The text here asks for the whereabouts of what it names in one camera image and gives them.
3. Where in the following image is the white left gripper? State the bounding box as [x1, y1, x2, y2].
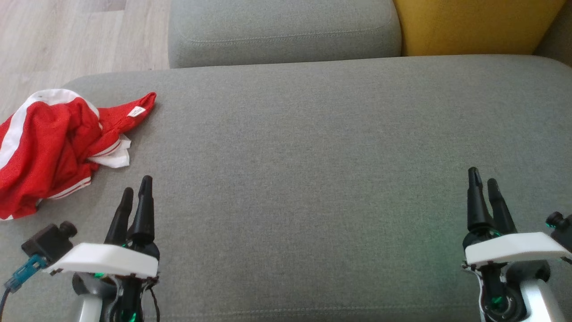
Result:
[45, 175, 160, 278]

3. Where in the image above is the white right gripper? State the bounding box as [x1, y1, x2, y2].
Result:
[463, 167, 572, 269]

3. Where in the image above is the red jersey with white trim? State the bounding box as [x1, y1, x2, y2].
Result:
[0, 92, 157, 221]

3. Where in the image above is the grey sofa seat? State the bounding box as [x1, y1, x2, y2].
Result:
[0, 54, 572, 322]

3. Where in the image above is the yellow cushion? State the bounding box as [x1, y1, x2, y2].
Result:
[393, 0, 568, 57]

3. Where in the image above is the grey sofa cushion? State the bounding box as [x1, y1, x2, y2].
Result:
[168, 0, 403, 69]

